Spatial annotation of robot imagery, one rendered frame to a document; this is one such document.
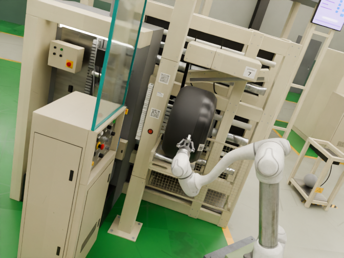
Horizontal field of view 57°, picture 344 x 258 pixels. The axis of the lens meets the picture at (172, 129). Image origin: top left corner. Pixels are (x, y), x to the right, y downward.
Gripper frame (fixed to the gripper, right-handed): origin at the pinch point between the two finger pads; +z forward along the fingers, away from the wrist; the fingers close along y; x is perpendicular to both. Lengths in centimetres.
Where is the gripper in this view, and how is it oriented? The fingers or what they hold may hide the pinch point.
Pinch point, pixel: (188, 138)
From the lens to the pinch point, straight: 224.0
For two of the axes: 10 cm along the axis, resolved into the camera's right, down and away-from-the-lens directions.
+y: -9.5, -3.0, 0.6
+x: -2.3, 8.4, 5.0
